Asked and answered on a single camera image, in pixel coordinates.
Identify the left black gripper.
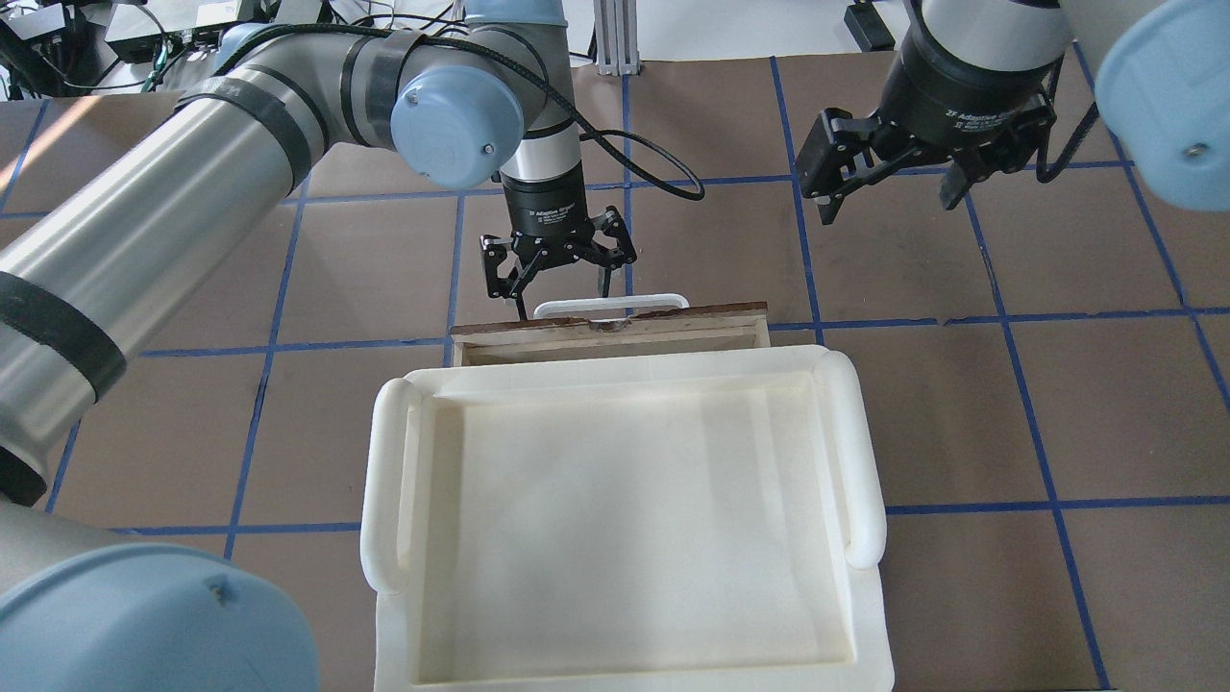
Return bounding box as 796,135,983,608
480,172,638,320

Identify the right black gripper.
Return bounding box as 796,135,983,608
795,25,1055,225

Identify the white plastic tray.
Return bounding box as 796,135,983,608
360,345,895,691

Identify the black power adapter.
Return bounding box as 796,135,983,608
843,1,895,53

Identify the aluminium frame post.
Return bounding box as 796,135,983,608
592,0,643,76

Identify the wooden drawer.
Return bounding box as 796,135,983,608
450,301,770,366

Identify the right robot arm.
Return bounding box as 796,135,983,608
795,1,1229,224

